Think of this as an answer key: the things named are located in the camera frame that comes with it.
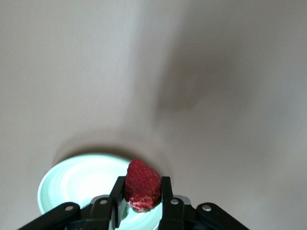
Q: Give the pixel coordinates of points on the red strawberry with green calyx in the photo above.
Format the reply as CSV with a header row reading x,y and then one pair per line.
x,y
142,182

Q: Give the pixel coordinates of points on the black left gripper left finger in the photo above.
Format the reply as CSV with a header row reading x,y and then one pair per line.
x,y
100,213

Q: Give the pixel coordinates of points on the brown table cover sheet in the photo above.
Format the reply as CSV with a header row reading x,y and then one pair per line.
x,y
72,60

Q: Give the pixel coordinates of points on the mint green round plate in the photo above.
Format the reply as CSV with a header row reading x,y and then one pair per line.
x,y
79,177

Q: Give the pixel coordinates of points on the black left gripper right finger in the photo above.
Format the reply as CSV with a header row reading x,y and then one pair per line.
x,y
175,215

